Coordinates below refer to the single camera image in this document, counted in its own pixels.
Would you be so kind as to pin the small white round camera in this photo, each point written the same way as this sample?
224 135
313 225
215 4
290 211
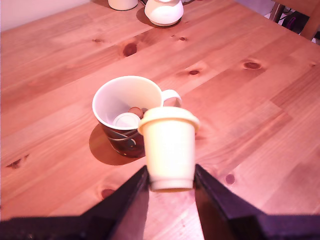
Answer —
163 11

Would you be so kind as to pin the white coffee capsule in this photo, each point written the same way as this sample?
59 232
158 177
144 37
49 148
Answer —
125 121

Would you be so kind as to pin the cream coffee capsule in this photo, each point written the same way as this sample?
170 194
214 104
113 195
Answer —
170 147

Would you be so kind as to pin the wooden chair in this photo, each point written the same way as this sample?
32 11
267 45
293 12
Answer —
311 17

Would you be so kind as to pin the brown coffee capsule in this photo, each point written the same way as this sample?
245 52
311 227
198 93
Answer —
135 110

